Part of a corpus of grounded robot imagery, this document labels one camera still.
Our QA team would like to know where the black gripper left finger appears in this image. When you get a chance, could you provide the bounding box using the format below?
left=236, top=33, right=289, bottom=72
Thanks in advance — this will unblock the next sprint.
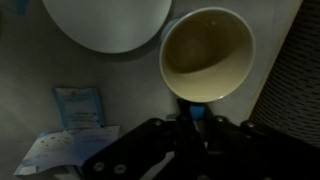
left=82, top=98, right=208, bottom=180

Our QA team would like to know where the printed paper sign card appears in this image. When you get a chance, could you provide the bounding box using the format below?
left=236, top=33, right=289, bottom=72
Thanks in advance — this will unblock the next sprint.
left=13, top=125, right=122, bottom=178

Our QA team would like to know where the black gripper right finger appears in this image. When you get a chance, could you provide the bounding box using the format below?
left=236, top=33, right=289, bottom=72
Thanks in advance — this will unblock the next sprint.
left=199, top=103, right=320, bottom=180

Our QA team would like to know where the white round plate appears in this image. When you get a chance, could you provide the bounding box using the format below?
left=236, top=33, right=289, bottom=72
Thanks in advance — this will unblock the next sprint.
left=41, top=0, right=173, bottom=55

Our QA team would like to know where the small blue white sachet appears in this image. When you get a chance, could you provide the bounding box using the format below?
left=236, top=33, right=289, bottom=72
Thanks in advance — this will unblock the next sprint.
left=52, top=87, right=107, bottom=130

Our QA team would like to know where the blue handled cream mug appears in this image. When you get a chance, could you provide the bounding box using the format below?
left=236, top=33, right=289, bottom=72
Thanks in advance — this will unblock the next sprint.
left=158, top=6, right=257, bottom=122

